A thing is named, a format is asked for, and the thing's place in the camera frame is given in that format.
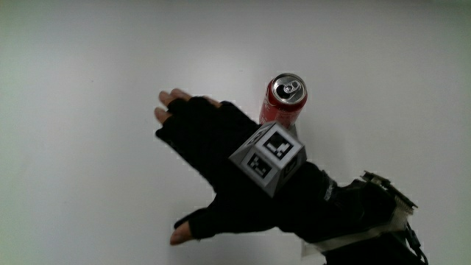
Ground person's right hand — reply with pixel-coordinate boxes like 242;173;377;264
153;88;336;247

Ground red cola can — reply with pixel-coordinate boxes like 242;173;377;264
258;72;308;130

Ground person's right forearm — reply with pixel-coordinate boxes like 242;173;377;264
300;170;430;265

